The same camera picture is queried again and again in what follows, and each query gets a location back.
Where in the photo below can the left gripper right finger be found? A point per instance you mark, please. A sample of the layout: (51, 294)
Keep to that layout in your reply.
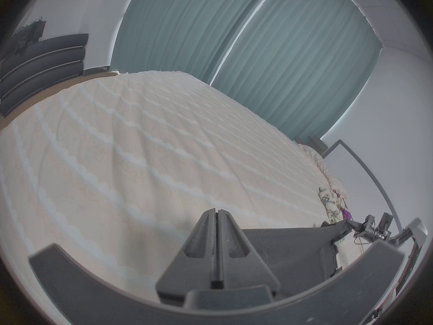
(240, 266)

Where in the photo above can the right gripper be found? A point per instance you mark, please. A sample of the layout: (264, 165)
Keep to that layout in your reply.
(367, 233)

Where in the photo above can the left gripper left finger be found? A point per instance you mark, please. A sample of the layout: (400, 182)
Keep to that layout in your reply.
(196, 266)

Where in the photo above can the black T-shirt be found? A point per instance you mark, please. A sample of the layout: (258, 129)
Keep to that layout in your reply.
(294, 249)

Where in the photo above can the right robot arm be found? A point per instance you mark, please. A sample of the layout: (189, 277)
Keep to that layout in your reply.
(414, 230)

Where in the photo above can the bed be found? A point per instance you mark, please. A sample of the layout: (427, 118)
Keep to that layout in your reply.
(135, 154)

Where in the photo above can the purple satin garment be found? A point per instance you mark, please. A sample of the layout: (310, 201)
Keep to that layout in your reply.
(345, 212)

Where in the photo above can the white printed garment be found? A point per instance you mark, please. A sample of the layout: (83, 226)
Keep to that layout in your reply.
(330, 205)

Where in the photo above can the cream pillow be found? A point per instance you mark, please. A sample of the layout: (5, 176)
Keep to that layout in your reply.
(324, 168)

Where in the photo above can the grey bedside table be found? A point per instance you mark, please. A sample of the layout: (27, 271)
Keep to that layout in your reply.
(318, 144)

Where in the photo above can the blue-green curtain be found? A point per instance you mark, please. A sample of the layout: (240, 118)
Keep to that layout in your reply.
(176, 25)
(304, 63)

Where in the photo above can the dark grey chest of drawers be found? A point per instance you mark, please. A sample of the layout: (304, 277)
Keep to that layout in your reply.
(40, 66)

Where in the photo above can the dark grey garment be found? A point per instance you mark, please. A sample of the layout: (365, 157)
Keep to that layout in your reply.
(27, 36)

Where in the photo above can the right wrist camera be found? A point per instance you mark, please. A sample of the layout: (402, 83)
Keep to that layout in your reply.
(369, 221)

